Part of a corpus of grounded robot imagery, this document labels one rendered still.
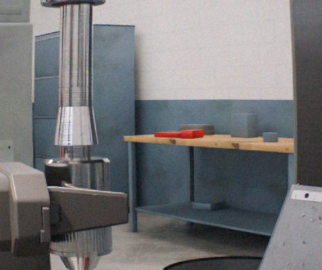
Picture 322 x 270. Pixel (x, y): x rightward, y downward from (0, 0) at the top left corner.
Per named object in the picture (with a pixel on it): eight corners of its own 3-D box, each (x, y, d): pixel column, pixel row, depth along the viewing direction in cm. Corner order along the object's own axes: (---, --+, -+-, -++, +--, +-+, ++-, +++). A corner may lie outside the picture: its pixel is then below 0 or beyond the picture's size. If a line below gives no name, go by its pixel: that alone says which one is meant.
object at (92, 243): (112, 255, 50) (110, 175, 50) (45, 254, 50) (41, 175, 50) (112, 243, 55) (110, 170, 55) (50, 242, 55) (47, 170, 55)
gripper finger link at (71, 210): (125, 230, 51) (39, 233, 49) (125, 184, 51) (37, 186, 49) (133, 234, 50) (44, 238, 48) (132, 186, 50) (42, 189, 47)
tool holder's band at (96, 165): (110, 175, 50) (109, 160, 50) (41, 175, 50) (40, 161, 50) (110, 170, 55) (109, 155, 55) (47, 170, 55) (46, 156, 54)
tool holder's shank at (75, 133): (98, 159, 51) (98, -3, 50) (52, 160, 51) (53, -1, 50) (99, 156, 54) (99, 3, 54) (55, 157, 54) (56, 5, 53)
